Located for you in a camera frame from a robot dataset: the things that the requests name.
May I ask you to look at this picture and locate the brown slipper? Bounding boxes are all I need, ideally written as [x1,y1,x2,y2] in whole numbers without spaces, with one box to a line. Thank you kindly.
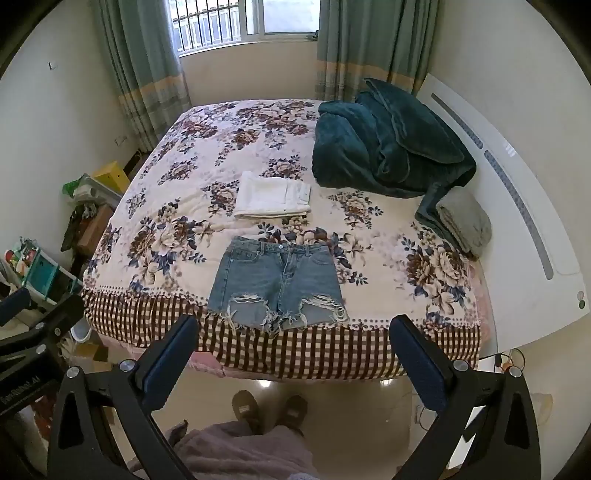
[231,390,263,434]
[276,395,308,436]

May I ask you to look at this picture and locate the folded grey towel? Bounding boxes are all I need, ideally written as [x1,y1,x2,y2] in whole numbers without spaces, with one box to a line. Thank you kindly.
[436,186,492,258]

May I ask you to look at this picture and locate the yellow box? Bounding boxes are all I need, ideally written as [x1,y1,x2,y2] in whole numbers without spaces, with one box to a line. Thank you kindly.
[92,161,130,195]

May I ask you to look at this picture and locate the right green curtain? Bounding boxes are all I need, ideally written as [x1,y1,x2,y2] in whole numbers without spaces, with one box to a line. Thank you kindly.
[315,0,440,101]

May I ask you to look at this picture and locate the floral bed blanket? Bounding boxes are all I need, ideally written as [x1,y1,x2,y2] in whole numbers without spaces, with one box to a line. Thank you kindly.
[82,99,487,380]

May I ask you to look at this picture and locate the right brown slipper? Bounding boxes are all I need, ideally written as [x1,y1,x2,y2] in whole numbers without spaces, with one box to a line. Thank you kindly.
[276,395,308,436]

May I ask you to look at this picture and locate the green curtain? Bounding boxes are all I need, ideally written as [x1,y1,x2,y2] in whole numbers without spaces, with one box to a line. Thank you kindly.
[90,0,191,152]
[315,0,440,101]

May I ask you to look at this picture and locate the brown cardboard box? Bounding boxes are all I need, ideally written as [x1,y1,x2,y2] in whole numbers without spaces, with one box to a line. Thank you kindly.
[76,204,114,257]

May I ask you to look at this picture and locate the window with metal bars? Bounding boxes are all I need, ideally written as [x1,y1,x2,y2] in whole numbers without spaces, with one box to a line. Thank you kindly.
[168,0,321,54]

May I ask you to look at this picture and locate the folded white pants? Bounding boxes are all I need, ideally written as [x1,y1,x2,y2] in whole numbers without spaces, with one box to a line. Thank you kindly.
[233,171,311,218]

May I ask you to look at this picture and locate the left brown slipper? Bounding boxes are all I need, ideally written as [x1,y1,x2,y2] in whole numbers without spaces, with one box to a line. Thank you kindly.
[231,390,263,434]

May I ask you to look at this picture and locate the white bed headboard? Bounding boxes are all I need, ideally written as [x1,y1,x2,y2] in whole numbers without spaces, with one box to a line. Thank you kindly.
[418,75,590,357]

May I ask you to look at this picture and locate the dark teal plush blanket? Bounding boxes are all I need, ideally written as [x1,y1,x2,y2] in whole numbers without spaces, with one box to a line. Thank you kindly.
[311,78,477,239]

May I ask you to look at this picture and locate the purple fuzzy pants leg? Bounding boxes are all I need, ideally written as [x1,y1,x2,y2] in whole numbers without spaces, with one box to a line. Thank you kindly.
[173,421,318,479]

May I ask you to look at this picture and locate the teal storage rack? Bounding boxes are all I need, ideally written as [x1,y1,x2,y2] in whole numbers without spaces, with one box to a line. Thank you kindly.
[4,237,82,306]

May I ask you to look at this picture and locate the left green curtain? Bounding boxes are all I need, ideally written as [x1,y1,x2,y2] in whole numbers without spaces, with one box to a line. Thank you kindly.
[90,0,191,152]

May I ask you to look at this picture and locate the blue denim shorts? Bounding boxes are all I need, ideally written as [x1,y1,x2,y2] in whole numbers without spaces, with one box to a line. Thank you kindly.
[207,236,349,335]

